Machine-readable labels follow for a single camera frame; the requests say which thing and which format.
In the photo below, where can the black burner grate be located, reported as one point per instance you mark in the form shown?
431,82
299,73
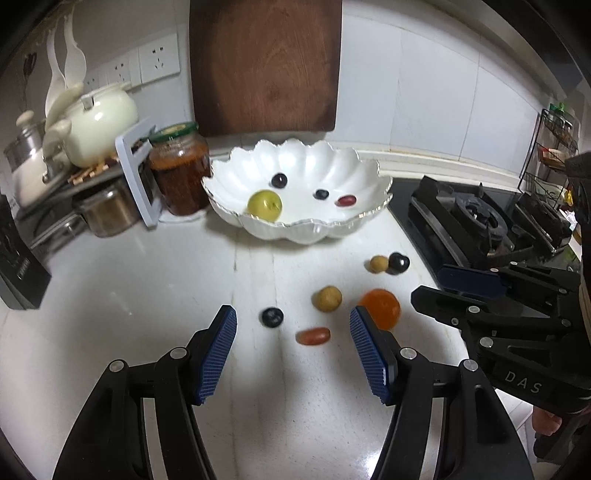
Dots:
545,219
471,217

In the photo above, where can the glass jar of red sauce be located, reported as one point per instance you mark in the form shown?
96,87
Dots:
180,170

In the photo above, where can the red cherry tomato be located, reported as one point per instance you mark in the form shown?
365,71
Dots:
314,336
346,200

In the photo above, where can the dark blueberry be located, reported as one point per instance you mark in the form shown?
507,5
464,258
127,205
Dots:
321,194
272,317

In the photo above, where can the black knife block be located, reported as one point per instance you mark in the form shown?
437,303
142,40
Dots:
18,272

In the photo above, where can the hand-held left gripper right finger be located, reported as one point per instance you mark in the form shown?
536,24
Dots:
369,355

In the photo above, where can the white rice spoon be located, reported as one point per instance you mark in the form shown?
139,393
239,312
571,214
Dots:
53,97
74,64

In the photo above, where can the dark plum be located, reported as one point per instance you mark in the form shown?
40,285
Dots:
279,180
398,262

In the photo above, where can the orange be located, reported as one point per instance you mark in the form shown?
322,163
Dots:
383,304

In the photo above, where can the steel tray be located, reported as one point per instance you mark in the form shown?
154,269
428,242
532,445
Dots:
60,233

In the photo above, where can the brown wooden cutting board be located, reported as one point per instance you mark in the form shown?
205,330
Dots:
265,64

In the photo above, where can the green apple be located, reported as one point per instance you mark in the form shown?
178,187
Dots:
265,204

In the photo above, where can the white wall socket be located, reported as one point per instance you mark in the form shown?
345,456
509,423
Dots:
121,69
159,57
94,81

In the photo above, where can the cream ceramic kettle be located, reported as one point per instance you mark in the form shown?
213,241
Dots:
99,122

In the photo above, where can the row of condiment bottles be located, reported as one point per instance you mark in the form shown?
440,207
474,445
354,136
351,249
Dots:
558,134

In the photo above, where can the small tan longan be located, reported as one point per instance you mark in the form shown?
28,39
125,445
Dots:
378,264

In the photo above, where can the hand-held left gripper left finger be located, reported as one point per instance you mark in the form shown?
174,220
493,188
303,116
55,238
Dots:
217,355

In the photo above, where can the white scalloped bowl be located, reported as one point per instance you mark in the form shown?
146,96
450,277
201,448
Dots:
304,221

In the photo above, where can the woven trivet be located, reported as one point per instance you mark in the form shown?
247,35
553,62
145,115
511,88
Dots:
94,170

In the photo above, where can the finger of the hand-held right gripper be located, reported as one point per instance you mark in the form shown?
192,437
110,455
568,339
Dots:
471,279
443,304

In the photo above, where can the person's right hand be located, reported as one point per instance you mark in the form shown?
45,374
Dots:
547,422

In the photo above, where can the metal pot shelf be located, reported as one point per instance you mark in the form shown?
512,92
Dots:
55,207

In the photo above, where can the black kitchen scissors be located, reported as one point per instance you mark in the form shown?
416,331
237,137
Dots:
30,69

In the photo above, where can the steel cooking pot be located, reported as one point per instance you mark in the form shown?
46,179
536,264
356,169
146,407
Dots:
111,210

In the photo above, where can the black glass gas stove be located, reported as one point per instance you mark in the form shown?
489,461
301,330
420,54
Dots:
406,217

